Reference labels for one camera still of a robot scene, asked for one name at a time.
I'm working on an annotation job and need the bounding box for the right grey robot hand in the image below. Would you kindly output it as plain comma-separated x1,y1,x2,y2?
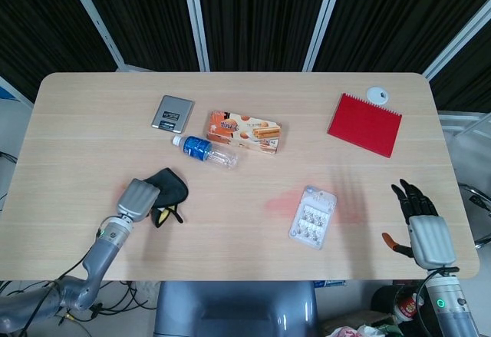
381,178,458,269

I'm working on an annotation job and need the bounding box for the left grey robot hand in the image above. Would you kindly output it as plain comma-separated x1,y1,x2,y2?
114,177,162,223

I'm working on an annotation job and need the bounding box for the black and yellow cloth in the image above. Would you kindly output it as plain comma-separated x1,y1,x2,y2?
143,167,190,230

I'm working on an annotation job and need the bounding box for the red instant noodle cup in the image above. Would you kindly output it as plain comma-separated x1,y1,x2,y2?
394,289,420,322

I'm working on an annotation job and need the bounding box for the clear bottle with blue label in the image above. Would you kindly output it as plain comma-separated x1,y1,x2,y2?
170,134,239,171

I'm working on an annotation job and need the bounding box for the silver digital pocket scale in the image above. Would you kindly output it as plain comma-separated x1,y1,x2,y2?
150,94,196,131

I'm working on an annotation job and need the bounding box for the crumpled plastic bag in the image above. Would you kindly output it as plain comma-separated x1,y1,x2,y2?
328,322,397,337

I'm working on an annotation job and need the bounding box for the hooks blister pack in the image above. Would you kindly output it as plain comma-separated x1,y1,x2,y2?
288,184,338,252

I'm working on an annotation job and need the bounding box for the orange biscuit roll box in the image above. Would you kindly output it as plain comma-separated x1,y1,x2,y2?
205,109,283,157

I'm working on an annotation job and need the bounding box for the red spiral notebook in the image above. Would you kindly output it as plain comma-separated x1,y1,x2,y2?
326,92,404,160

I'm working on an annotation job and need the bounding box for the grey robot torso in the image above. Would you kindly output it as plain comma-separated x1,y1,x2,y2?
153,280,320,337

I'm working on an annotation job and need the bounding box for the white round table grommet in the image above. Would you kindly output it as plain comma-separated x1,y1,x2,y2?
365,86,390,105

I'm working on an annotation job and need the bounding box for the metal frame chair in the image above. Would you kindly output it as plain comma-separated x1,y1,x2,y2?
457,182,491,250

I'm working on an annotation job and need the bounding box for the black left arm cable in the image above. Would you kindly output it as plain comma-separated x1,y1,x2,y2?
21,216,112,326

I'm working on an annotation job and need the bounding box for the black floor cable bundle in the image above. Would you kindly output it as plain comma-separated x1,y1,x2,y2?
90,280,157,317

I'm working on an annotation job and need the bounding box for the white partition post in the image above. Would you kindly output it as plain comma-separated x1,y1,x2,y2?
420,0,491,81
61,0,127,72
304,0,348,73
180,0,212,73

